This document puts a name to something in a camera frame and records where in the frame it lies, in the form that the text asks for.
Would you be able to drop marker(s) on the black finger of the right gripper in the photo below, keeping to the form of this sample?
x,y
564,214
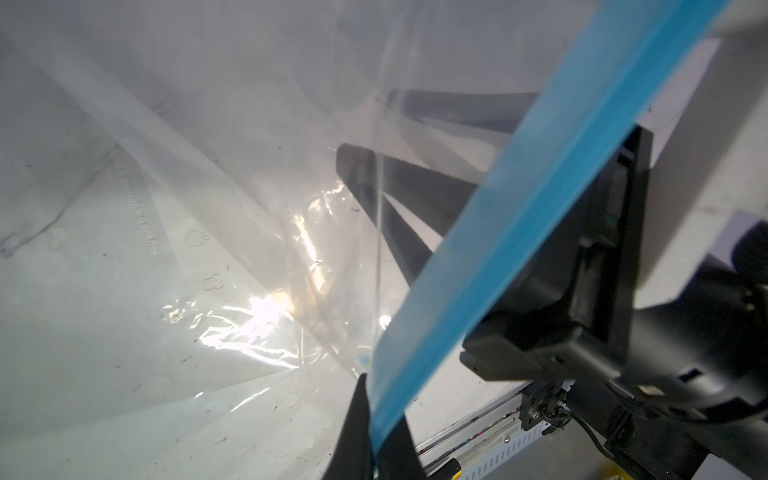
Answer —
x,y
496,112

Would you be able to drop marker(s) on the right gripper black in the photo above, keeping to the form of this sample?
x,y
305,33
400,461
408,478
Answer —
x,y
567,314

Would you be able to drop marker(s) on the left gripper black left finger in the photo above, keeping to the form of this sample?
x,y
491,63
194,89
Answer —
x,y
352,458

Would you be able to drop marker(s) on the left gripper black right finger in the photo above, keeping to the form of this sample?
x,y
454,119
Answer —
x,y
397,458

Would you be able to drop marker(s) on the clear zip top bag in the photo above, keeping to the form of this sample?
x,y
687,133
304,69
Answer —
x,y
178,252

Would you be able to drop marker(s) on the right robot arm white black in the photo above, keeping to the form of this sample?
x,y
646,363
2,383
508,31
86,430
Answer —
x,y
656,388

